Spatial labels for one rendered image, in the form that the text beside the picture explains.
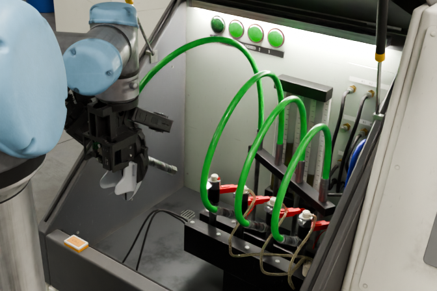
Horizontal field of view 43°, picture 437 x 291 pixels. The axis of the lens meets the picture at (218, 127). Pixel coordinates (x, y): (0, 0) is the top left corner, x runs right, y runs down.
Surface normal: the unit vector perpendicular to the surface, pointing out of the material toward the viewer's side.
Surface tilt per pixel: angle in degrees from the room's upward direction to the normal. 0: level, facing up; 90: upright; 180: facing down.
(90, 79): 90
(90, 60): 90
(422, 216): 76
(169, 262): 0
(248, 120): 90
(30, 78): 82
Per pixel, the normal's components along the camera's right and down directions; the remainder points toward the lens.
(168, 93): 0.82, 0.28
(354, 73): -0.58, 0.33
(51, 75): 0.99, -0.05
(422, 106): -0.55, 0.11
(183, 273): 0.04, -0.90
